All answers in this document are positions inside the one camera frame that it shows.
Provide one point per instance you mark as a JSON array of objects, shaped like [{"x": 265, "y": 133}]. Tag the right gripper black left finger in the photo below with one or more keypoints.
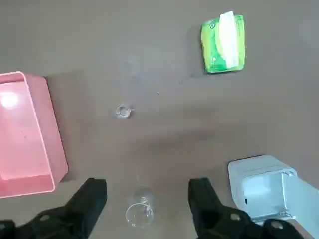
[{"x": 82, "y": 209}]

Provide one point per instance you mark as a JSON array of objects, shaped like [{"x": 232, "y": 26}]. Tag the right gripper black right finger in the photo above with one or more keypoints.
[{"x": 207, "y": 211}]

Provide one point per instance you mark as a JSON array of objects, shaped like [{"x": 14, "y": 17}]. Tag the small glass beaker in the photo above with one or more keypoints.
[{"x": 122, "y": 112}]

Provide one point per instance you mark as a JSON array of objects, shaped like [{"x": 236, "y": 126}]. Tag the white bin with lid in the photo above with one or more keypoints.
[{"x": 259, "y": 189}]

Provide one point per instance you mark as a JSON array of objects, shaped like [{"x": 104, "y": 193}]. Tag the large glass beaker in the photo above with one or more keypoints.
[{"x": 139, "y": 211}]

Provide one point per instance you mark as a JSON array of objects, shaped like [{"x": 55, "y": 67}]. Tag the pink plastic container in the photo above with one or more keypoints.
[{"x": 25, "y": 139}]

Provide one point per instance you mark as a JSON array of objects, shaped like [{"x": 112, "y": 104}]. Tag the green tissue pack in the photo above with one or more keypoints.
[{"x": 211, "y": 49}]

